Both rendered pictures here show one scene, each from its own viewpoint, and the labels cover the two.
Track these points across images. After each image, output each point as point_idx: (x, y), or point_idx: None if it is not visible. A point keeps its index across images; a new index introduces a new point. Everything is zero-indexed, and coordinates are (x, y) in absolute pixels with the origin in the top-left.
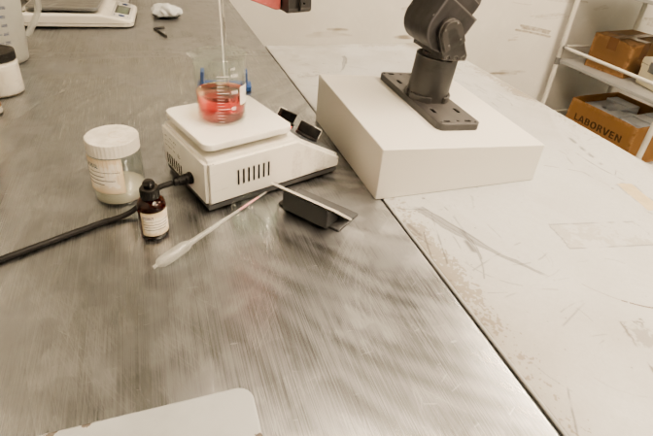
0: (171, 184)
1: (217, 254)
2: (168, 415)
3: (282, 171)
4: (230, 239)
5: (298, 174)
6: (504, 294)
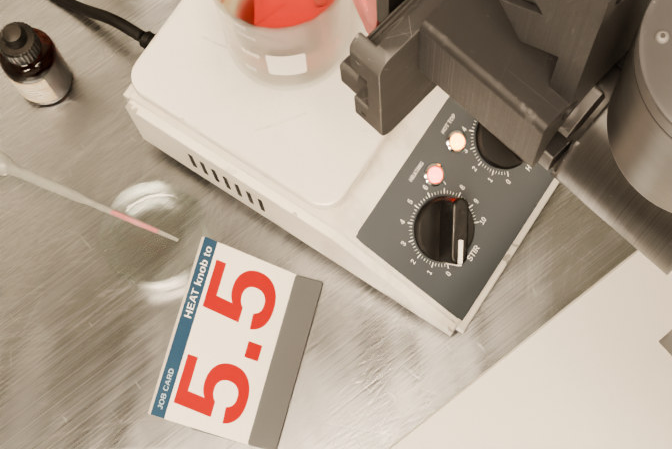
0: (134, 39)
1: (25, 224)
2: None
3: (296, 231)
4: (80, 224)
5: (340, 264)
6: None
